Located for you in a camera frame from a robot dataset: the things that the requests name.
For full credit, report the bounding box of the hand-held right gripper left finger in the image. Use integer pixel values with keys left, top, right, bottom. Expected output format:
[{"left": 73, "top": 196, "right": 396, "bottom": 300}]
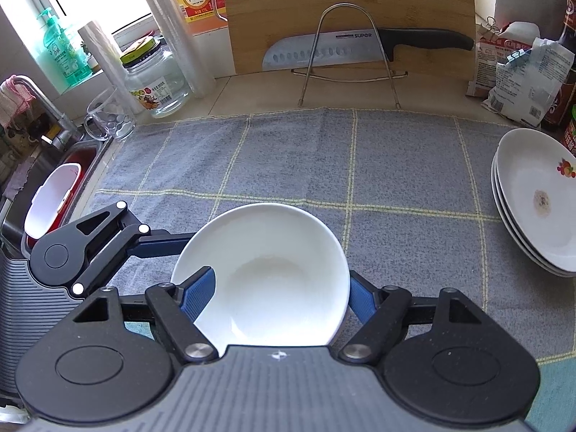
[{"left": 74, "top": 266, "right": 220, "bottom": 365}]

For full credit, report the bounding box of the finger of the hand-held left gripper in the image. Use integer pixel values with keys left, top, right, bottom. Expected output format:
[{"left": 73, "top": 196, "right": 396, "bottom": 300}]
[{"left": 67, "top": 201, "right": 192, "bottom": 297}]

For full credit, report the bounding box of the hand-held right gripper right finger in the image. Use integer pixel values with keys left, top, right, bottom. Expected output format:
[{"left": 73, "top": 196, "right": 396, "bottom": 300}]
[{"left": 338, "top": 272, "right": 489, "bottom": 363}]

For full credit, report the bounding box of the white ceramic bowl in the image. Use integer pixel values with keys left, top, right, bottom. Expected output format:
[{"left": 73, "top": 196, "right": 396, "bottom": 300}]
[{"left": 170, "top": 203, "right": 351, "bottom": 352}]

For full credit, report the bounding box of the stained white fruit-print plate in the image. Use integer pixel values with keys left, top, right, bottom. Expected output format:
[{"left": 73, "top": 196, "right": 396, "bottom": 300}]
[{"left": 496, "top": 128, "right": 576, "bottom": 267}]

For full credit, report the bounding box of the white oval tub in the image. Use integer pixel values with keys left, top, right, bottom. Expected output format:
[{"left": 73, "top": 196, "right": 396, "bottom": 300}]
[{"left": 23, "top": 164, "right": 82, "bottom": 239}]

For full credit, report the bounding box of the steel kitchen sink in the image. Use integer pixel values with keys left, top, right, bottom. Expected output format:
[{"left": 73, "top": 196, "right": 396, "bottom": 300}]
[{"left": 0, "top": 130, "right": 115, "bottom": 253}]

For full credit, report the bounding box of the red plastic basin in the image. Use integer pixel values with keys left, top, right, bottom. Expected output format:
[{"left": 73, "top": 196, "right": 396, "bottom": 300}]
[{"left": 20, "top": 146, "right": 97, "bottom": 259}]

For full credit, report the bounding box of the clear glass mug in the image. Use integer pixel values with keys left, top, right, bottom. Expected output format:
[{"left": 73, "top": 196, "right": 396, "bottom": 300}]
[{"left": 83, "top": 87, "right": 137, "bottom": 141}]

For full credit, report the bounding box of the grey checked cloth mat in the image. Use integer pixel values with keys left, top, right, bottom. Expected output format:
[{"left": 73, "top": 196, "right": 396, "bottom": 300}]
[{"left": 87, "top": 107, "right": 576, "bottom": 432}]

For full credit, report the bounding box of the glass jar green lid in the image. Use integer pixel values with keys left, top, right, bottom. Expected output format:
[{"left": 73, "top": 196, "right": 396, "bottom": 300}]
[{"left": 119, "top": 36, "right": 190, "bottom": 119}]

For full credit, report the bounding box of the steel faucet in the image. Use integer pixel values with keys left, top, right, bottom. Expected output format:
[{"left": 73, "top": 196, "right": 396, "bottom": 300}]
[{"left": 13, "top": 76, "right": 77, "bottom": 145}]

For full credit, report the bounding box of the pink cloth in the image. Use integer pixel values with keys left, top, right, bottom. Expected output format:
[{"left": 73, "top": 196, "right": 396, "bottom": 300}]
[{"left": 0, "top": 76, "right": 37, "bottom": 129}]

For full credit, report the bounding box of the clear plastic bag roll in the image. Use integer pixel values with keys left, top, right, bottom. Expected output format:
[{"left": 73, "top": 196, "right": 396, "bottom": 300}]
[{"left": 130, "top": 0, "right": 217, "bottom": 99}]

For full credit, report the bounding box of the white plastic wrap roll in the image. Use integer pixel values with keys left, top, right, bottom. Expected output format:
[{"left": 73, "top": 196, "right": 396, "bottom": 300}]
[{"left": 78, "top": 20, "right": 138, "bottom": 115}]

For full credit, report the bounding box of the green dish soap bottle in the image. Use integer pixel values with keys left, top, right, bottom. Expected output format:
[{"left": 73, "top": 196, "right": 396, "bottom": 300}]
[{"left": 37, "top": 8, "right": 88, "bottom": 86}]

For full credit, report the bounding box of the yellow cooking wine bottle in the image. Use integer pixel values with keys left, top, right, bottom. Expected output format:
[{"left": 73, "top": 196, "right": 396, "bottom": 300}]
[{"left": 163, "top": 0, "right": 228, "bottom": 39}]

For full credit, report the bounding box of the orange and white bag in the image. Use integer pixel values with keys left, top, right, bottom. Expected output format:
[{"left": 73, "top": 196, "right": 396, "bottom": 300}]
[{"left": 465, "top": 20, "right": 541, "bottom": 100}]

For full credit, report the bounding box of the blue and white bag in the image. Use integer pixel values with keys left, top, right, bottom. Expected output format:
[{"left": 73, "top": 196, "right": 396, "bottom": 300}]
[{"left": 481, "top": 36, "right": 576, "bottom": 129}]

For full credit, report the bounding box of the green lidded sauce jar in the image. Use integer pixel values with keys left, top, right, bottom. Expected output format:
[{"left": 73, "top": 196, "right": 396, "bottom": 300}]
[{"left": 562, "top": 105, "right": 576, "bottom": 154}]

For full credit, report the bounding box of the bamboo cutting board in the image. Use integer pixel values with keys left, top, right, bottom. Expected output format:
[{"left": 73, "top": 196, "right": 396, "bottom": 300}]
[{"left": 219, "top": 0, "right": 478, "bottom": 75}]

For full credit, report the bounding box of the dark soy sauce bottle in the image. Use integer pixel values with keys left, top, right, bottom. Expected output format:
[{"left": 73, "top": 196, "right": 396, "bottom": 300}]
[{"left": 540, "top": 0, "right": 576, "bottom": 133}]

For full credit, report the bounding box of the beige binder clip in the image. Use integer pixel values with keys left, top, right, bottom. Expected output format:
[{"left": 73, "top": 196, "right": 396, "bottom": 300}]
[{"left": 476, "top": 14, "right": 502, "bottom": 37}]

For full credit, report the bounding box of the santoku knife black handle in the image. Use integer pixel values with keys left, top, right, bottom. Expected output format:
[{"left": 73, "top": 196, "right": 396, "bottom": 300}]
[{"left": 262, "top": 27, "right": 475, "bottom": 72}]

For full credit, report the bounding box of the steel wire rack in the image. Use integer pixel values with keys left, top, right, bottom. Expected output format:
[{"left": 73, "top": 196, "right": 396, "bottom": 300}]
[{"left": 290, "top": 4, "right": 409, "bottom": 109}]

